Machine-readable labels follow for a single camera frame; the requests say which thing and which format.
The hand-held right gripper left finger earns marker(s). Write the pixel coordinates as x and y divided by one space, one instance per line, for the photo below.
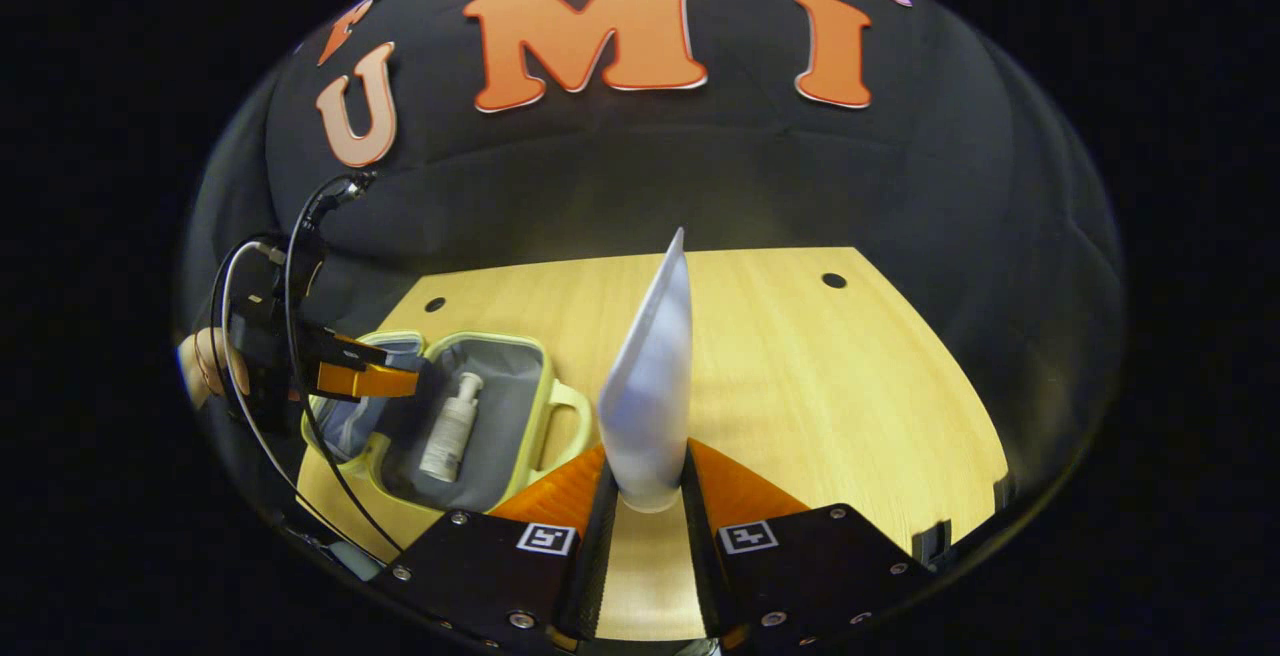
600 536

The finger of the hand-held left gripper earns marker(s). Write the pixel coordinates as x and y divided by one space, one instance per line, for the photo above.
370 382
355 348

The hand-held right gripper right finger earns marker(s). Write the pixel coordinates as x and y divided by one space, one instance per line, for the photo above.
697 536

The white pump bottle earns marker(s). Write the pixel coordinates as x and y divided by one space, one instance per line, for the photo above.
450 431

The cream yellow small suitcase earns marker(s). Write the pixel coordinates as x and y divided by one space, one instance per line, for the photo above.
500 436

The white squeeze tube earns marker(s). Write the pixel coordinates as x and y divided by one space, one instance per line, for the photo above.
650 386

